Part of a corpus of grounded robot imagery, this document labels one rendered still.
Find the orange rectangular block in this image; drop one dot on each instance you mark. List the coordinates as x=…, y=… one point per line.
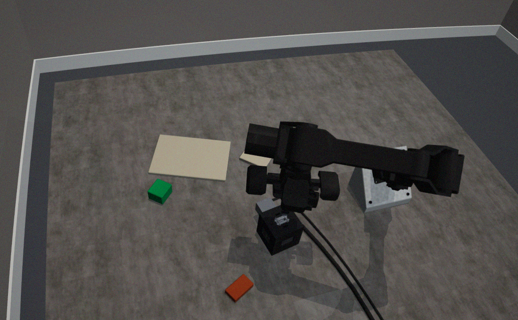
x=238, y=288

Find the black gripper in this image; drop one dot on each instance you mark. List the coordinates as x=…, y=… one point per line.
x=257, y=180

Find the beige flat rectangular board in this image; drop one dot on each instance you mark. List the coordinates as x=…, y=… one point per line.
x=190, y=158

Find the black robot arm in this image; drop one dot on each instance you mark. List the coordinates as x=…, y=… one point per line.
x=434, y=169

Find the green cube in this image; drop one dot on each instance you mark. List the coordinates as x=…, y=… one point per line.
x=159, y=191

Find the beige flat square plate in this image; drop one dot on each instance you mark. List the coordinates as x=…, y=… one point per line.
x=255, y=160

